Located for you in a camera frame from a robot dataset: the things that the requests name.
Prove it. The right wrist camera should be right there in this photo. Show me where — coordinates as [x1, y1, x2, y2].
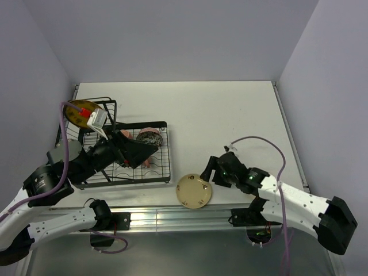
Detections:
[224, 143, 237, 153]

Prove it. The cream plate with flowers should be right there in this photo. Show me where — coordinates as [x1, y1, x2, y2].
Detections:
[176, 174, 212, 209]

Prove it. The black wire dish rack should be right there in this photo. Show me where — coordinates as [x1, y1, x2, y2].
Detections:
[62, 97, 171, 190]

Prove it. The aluminium table edge rail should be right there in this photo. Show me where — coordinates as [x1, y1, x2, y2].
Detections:
[28, 201, 330, 235]

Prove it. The patterned ceramic bowl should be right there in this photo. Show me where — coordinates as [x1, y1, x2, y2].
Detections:
[136, 127, 163, 147]

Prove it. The orange floral mug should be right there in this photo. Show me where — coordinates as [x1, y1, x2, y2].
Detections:
[120, 129, 133, 140]

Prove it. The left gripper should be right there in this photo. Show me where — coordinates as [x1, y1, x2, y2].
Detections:
[73, 126, 159, 183]

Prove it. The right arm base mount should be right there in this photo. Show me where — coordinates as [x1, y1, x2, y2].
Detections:
[228, 208, 281, 244]

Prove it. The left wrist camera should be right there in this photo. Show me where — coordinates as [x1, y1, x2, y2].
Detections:
[79, 108, 108, 140]

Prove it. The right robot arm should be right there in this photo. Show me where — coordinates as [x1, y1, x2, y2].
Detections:
[200, 152, 358, 255]

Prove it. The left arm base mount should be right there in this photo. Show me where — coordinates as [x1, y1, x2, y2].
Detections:
[90, 212, 131, 251]

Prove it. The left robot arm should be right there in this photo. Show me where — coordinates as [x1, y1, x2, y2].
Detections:
[1, 131, 158, 266]

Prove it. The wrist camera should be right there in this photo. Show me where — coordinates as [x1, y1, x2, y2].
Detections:
[79, 108, 108, 140]
[224, 143, 237, 153]

